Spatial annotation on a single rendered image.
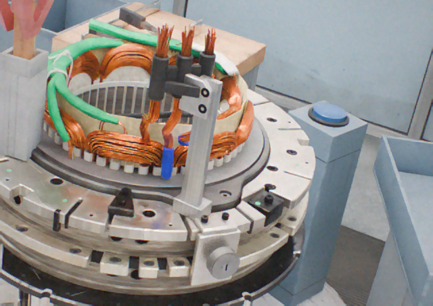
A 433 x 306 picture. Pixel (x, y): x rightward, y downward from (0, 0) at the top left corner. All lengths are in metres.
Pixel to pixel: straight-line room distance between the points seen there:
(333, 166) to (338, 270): 1.56
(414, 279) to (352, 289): 1.74
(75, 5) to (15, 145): 0.54
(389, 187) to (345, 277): 1.67
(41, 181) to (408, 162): 0.43
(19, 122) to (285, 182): 0.23
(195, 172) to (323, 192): 0.39
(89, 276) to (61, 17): 0.61
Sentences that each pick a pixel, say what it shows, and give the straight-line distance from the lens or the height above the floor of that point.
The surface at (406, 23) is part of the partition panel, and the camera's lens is 3.04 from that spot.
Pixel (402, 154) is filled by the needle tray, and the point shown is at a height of 1.05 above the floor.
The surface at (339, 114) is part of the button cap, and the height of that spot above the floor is 1.04.
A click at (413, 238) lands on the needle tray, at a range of 0.78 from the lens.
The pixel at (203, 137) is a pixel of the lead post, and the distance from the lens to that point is 0.63.
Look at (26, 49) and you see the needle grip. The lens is 0.68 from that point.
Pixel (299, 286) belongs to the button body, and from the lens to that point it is 1.09.
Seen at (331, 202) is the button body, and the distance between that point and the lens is 1.04.
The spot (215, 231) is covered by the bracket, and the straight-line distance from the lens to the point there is 0.65.
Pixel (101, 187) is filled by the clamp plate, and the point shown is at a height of 1.10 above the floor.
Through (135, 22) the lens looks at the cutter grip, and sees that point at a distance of 1.05.
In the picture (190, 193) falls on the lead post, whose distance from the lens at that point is 0.65.
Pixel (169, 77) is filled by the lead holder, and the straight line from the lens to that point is 0.61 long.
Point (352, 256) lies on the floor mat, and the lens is 2.63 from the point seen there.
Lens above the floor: 1.46
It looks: 28 degrees down
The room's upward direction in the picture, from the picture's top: 10 degrees clockwise
